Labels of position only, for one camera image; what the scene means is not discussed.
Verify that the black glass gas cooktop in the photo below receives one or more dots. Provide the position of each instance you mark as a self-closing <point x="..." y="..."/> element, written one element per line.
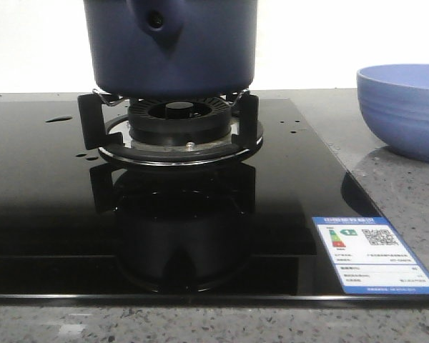
<point x="75" y="229"/>

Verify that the light blue ceramic bowl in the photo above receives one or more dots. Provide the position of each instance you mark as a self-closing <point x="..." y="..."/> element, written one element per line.
<point x="394" y="103"/>

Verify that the dark blue cooking pot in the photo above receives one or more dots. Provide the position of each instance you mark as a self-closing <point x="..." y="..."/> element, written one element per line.
<point x="172" y="49"/>

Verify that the black gas burner head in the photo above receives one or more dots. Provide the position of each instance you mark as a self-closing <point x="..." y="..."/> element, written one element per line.
<point x="174" y="123"/>

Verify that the blue white energy label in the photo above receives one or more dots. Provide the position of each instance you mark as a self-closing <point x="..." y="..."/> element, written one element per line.
<point x="369" y="257"/>

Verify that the black metal pot support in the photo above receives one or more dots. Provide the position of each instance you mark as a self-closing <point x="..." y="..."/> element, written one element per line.
<point x="113" y="141"/>

